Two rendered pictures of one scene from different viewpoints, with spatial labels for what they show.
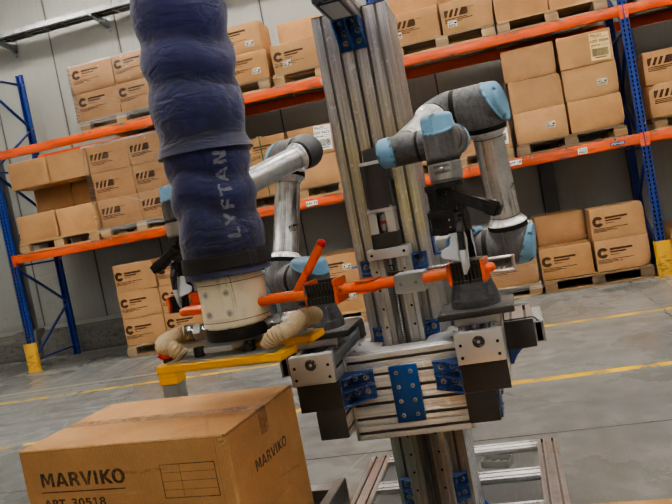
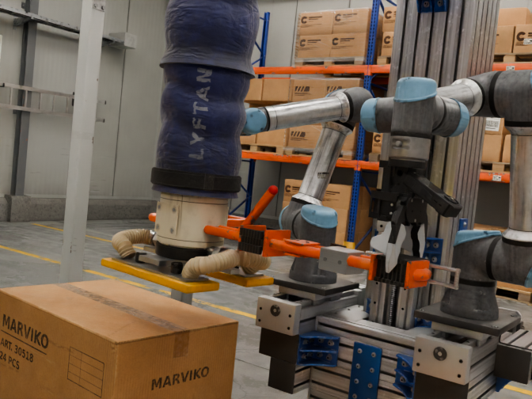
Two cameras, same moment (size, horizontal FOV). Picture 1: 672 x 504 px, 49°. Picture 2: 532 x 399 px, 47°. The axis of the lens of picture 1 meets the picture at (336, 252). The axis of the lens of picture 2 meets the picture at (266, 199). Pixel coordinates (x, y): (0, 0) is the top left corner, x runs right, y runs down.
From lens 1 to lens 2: 0.68 m
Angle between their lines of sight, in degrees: 22
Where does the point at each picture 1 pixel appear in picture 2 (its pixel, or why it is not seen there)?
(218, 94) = (220, 13)
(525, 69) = not seen: outside the picture
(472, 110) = (514, 97)
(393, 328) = (381, 305)
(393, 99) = (457, 72)
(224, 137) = (214, 57)
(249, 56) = not seen: hidden behind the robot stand
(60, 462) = (16, 310)
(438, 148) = (402, 119)
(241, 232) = (203, 155)
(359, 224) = not seen: hidden behind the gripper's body
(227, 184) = (204, 104)
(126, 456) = (53, 327)
